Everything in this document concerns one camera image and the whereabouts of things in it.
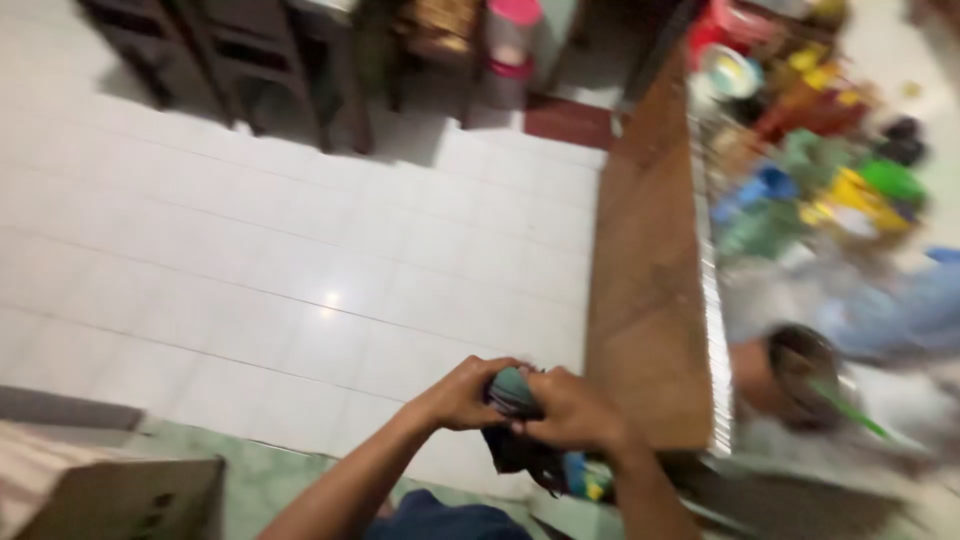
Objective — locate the person's right fingers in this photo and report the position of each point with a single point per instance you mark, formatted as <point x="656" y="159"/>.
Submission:
<point x="540" y="390"/>

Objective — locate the dark wooden chair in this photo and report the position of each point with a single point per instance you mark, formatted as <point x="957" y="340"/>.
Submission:
<point x="217" y="60"/>

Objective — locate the dark wooden table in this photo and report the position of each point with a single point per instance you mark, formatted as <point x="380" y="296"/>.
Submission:
<point x="337" y="67"/>

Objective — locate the brown wooden counter cabinet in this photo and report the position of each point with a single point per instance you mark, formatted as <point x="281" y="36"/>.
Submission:
<point x="649" y="285"/>

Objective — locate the clear jar with pink lid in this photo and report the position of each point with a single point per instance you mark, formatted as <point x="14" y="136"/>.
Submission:
<point x="510" y="49"/>

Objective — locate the person's dark blue shorts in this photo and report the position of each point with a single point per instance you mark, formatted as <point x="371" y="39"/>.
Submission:
<point x="446" y="521"/>

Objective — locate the person's left hand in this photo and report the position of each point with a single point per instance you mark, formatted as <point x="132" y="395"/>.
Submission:
<point x="457" y="397"/>

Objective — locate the person's left fingers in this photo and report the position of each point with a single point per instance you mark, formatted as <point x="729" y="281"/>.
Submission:
<point x="499" y="366"/>

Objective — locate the round dark pan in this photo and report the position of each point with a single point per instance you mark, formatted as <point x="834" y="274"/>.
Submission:
<point x="799" y="375"/>

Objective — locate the cardboard box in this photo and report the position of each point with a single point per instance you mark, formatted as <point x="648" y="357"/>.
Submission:
<point x="105" y="487"/>

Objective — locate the light blue cloth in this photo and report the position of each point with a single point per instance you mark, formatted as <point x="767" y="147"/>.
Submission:
<point x="900" y="307"/>

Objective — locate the dark cloth bundle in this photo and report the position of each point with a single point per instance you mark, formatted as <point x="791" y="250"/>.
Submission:
<point x="517" y="427"/>

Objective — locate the person's right hand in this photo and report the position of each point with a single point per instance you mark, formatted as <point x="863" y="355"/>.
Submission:
<point x="574" y="412"/>

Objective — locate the brown woven basket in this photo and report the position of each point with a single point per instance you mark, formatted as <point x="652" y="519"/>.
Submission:
<point x="439" y="30"/>

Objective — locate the heap of colourful kitchen items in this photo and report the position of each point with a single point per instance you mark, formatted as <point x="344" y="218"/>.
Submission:
<point x="810" y="142"/>

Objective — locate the red floor mat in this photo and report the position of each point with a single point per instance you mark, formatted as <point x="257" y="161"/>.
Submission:
<point x="570" y="121"/>

